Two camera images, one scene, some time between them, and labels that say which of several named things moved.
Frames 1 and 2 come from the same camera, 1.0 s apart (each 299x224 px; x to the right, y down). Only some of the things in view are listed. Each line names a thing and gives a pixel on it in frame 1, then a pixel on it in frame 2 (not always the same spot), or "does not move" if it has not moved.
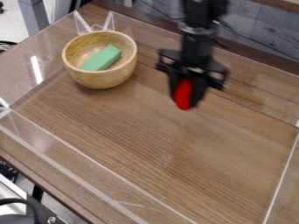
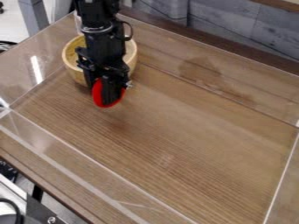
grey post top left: (34, 15) does not move
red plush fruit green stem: (183, 94) -> (98, 94)
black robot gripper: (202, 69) -> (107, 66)
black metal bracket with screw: (42, 213) does not move
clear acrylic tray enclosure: (128, 157) does not move
